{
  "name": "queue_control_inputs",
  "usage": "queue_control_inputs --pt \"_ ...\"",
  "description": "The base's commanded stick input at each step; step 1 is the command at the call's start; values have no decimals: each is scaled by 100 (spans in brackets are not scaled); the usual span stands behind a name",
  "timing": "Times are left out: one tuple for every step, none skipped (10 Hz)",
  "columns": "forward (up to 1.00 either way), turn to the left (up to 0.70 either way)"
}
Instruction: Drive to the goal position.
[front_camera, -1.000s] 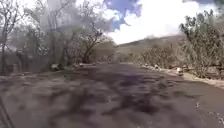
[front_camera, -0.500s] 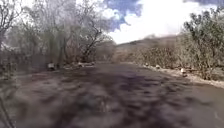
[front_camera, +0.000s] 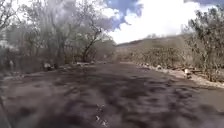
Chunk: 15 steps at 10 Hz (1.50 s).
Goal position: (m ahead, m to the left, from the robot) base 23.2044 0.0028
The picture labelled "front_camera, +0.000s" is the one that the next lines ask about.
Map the dark dirt track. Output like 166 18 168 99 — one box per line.
0 61 224 128

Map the stand of bare trees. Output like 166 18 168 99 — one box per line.
0 0 116 73

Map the leafy bush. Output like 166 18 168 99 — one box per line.
182 5 224 83

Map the pale stony verge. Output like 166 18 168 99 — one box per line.
138 62 224 90

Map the scrub-covered hillside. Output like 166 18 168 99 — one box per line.
113 34 201 70

